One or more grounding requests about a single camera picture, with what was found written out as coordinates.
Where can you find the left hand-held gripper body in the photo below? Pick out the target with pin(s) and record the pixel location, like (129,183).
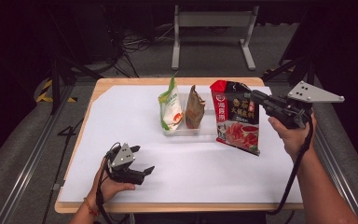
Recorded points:
(122,158)

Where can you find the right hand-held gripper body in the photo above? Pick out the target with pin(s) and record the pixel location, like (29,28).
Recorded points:
(292,110)

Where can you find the black and red sauce packet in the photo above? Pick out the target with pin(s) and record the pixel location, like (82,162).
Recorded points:
(236,124)

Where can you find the clear plastic container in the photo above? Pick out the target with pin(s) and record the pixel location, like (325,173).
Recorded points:
(183,132)

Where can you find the white and green packet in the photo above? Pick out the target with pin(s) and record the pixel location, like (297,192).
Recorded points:
(171,109)

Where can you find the brown crinkled snack packet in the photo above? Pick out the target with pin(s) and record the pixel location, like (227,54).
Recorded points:
(194,112)

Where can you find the person's right hand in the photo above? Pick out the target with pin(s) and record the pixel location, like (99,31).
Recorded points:
(295,140)

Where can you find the person's left hand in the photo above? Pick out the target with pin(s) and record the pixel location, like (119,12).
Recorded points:
(105,189)

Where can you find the white paper sheet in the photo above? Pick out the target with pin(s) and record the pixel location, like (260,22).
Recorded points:
(183,174)

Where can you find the black tripod stand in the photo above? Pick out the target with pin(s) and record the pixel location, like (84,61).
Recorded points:
(301,71)
(55,87)

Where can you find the white metal stand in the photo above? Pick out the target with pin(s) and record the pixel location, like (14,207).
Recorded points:
(214,18)

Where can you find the yellow and black hazard tape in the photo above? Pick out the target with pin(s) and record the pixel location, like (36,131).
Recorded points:
(43,93)

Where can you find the aluminium floor rail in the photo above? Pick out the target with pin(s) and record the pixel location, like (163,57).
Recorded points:
(338,183)
(28,165)

